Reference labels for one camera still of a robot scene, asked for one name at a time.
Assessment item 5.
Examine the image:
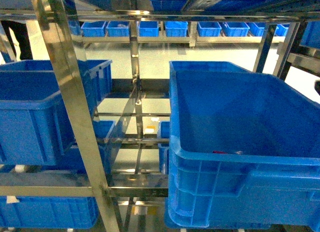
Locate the left blue shelf crate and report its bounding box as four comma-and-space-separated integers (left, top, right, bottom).
0, 69, 98, 166

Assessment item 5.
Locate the steel shelf rack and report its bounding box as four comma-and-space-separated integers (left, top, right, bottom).
0, 0, 320, 231

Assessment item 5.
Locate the large blue front crate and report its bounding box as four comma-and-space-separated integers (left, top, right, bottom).
167, 70, 320, 232

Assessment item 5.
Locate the bottom left blue crate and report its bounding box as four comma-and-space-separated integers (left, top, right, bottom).
0, 196, 99, 229

